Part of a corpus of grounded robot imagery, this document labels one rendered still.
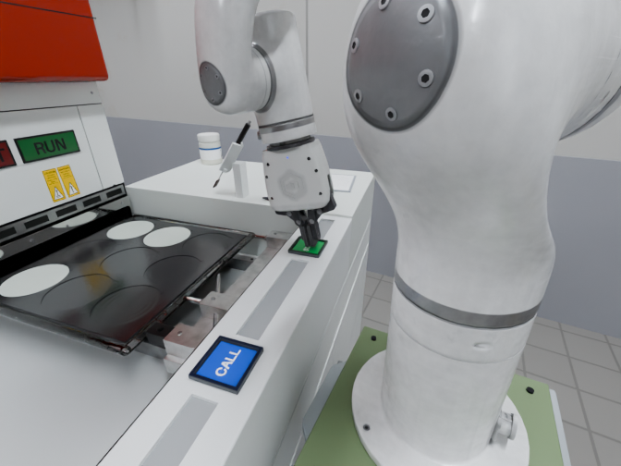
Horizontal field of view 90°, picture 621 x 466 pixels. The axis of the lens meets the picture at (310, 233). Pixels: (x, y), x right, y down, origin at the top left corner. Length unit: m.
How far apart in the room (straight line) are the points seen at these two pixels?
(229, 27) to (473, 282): 0.33
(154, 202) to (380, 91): 0.81
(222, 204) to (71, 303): 0.36
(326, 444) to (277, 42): 0.48
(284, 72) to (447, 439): 0.45
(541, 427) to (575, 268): 1.66
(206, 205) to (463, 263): 0.67
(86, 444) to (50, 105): 0.64
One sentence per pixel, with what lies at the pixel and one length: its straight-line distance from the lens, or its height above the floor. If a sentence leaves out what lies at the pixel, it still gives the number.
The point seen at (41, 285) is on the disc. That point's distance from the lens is 0.73.
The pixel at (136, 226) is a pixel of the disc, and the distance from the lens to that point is 0.88.
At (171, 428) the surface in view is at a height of 0.96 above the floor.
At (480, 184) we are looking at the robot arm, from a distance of 0.18.
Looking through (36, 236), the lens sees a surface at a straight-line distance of 0.86.
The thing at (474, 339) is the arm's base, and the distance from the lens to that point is 0.28.
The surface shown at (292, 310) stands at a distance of 0.41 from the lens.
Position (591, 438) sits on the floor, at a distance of 1.77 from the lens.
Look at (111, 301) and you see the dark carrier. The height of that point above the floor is 0.90.
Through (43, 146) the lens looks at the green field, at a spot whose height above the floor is 1.10.
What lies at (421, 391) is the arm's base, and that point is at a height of 0.97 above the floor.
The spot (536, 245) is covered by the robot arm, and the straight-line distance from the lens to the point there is 0.24.
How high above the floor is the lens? 1.23
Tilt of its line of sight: 27 degrees down
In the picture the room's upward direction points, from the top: straight up
